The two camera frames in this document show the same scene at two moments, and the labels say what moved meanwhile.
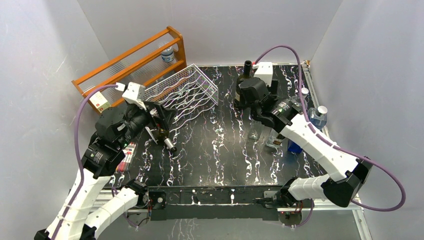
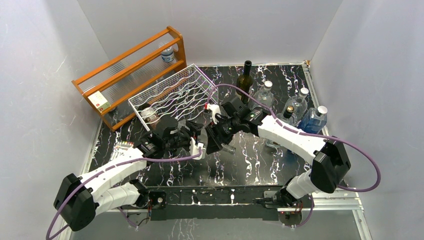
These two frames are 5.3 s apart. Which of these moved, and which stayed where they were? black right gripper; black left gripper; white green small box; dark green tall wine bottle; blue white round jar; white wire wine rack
Moved: black right gripper; black left gripper
Stayed: white green small box; blue white round jar; dark green tall wine bottle; white wire wine rack
